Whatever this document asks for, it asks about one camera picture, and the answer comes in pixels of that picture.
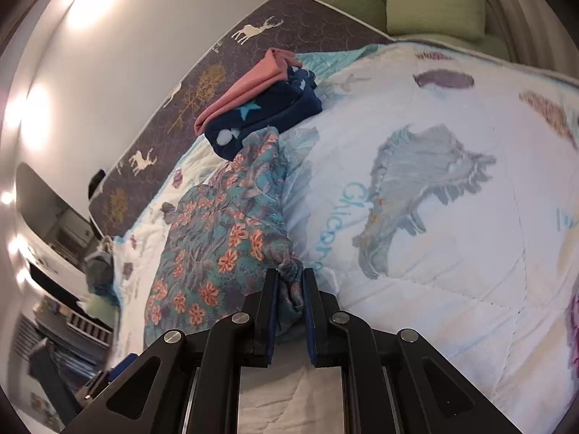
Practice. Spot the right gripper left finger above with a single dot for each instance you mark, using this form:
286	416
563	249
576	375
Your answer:
262	308

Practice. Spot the green cushion near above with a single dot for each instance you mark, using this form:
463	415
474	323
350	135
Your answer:
465	19

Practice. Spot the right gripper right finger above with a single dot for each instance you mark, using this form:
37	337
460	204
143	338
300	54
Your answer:
318	308

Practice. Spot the floral teal orange garment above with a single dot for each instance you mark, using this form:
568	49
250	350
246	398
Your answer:
227	233

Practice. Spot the dark clothes pile bedside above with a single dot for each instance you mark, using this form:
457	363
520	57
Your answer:
99	271

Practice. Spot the folded navy star garment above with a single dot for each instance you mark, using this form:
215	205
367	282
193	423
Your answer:
282	105

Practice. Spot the white seashell quilt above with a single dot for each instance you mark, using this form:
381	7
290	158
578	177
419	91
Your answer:
442	195

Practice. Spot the dark deer-print mattress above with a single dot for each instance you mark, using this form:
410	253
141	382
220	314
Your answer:
300	26

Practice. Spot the folded pink garment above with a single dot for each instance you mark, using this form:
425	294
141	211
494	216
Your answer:
271	68

